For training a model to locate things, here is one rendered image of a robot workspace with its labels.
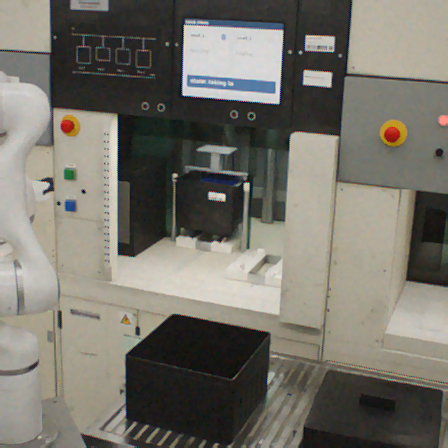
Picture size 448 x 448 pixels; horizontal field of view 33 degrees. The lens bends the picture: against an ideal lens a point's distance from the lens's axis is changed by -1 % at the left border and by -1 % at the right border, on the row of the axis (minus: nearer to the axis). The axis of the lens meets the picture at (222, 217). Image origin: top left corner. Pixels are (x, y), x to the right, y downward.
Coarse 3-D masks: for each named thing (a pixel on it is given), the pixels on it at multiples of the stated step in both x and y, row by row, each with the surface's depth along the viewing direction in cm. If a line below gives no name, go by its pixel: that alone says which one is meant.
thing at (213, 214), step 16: (208, 144) 274; (192, 176) 277; (192, 192) 265; (208, 192) 262; (224, 192) 260; (240, 192) 266; (192, 208) 266; (208, 208) 264; (224, 208) 262; (240, 208) 268; (176, 224) 270; (192, 224) 268; (208, 224) 266; (224, 224) 263
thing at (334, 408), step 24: (336, 384) 181; (360, 384) 181; (384, 384) 182; (408, 384) 182; (312, 408) 170; (336, 408) 170; (360, 408) 171; (384, 408) 171; (408, 408) 171; (432, 408) 172; (312, 432) 162; (336, 432) 161; (360, 432) 161; (384, 432) 162; (408, 432) 162; (432, 432) 162
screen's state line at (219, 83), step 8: (192, 80) 209; (200, 80) 208; (208, 80) 207; (216, 80) 206; (224, 80) 206; (232, 80) 205; (240, 80) 204; (248, 80) 203; (256, 80) 202; (264, 80) 202; (216, 88) 207; (224, 88) 206; (232, 88) 205; (240, 88) 205; (248, 88) 204; (256, 88) 203; (264, 88) 202; (272, 88) 201
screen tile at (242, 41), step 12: (240, 36) 201; (252, 36) 200; (264, 36) 199; (276, 36) 197; (240, 48) 202; (252, 48) 201; (264, 48) 199; (276, 48) 198; (240, 60) 203; (252, 60) 201; (264, 60) 200; (276, 60) 199; (240, 72) 203; (252, 72) 202; (264, 72) 201; (276, 72) 200
